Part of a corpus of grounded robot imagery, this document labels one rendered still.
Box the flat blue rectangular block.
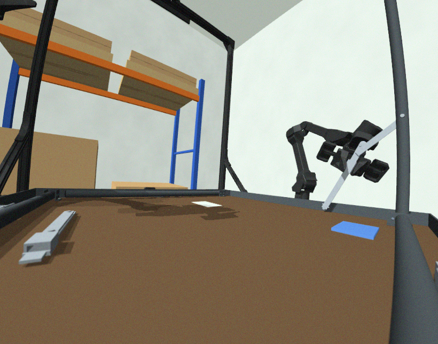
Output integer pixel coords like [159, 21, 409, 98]
[331, 221, 379, 240]

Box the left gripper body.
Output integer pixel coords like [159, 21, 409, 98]
[316, 141, 389, 183]

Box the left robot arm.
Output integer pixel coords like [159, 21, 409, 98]
[286, 120, 383, 200]

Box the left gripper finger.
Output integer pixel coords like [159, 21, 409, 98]
[330, 149, 349, 172]
[350, 157, 371, 177]

